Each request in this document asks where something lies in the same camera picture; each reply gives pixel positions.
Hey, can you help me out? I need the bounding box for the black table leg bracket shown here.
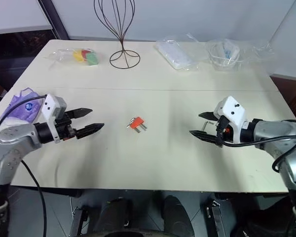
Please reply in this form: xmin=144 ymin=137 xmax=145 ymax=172
xmin=68 ymin=206 xmax=90 ymax=237
xmin=206 ymin=199 xmax=225 ymax=237

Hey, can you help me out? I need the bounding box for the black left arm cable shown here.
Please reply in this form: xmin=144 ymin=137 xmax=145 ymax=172
xmin=0 ymin=95 xmax=48 ymax=237

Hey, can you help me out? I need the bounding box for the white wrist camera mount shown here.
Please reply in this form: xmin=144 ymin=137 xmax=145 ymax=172
xmin=40 ymin=93 xmax=68 ymax=144
xmin=213 ymin=95 xmax=249 ymax=144

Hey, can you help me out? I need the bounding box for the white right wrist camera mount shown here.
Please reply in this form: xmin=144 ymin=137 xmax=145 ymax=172
xmin=213 ymin=95 xmax=249 ymax=144

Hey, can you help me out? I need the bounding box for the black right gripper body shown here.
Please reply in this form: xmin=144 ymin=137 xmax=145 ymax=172
xmin=214 ymin=115 xmax=234 ymax=145

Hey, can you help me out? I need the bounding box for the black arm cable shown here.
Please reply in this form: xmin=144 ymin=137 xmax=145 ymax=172
xmin=215 ymin=118 xmax=296 ymax=171
xmin=0 ymin=95 xmax=48 ymax=237

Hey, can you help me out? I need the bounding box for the crumpled clear plastic wrap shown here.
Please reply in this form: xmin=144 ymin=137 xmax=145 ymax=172
xmin=246 ymin=42 xmax=275 ymax=60

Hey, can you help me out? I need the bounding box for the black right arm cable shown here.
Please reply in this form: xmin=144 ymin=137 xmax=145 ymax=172
xmin=215 ymin=118 xmax=296 ymax=171

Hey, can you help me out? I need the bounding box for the dark frame post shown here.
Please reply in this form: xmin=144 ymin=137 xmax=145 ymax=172
xmin=37 ymin=0 xmax=70 ymax=40

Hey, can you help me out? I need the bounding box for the small red connector part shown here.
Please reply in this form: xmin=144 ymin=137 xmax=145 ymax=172
xmin=127 ymin=116 xmax=145 ymax=129

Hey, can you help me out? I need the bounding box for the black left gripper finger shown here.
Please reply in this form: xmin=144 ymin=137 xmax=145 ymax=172
xmin=65 ymin=107 xmax=93 ymax=120
xmin=76 ymin=122 xmax=105 ymax=140

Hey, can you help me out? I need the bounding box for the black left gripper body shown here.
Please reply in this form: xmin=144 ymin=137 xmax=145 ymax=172
xmin=55 ymin=111 xmax=78 ymax=142

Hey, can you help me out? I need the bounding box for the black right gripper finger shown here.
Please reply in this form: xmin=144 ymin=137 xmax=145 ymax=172
xmin=198 ymin=111 xmax=219 ymax=122
xmin=189 ymin=130 xmax=222 ymax=147

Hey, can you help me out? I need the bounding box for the metal hex key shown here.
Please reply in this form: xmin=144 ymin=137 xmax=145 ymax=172
xmin=202 ymin=119 xmax=214 ymax=131

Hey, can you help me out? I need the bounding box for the dark wire stand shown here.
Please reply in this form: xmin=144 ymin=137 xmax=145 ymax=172
xmin=93 ymin=0 xmax=142 ymax=70

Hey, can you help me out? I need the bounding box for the flat clear plastic package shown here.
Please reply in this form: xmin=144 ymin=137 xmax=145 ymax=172
xmin=155 ymin=36 xmax=199 ymax=72

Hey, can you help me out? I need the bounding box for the purple face mask pack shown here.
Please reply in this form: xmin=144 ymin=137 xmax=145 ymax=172
xmin=1 ymin=87 xmax=46 ymax=129

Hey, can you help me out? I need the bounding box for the clear bag of coloured pieces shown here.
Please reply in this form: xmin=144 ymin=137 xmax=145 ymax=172
xmin=43 ymin=47 xmax=106 ymax=68

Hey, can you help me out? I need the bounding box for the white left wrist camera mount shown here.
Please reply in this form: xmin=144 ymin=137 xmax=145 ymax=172
xmin=40 ymin=93 xmax=68 ymax=144

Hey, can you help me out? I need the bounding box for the clear bag with white cable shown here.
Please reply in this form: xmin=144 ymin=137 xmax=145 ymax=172
xmin=205 ymin=39 xmax=248 ymax=72

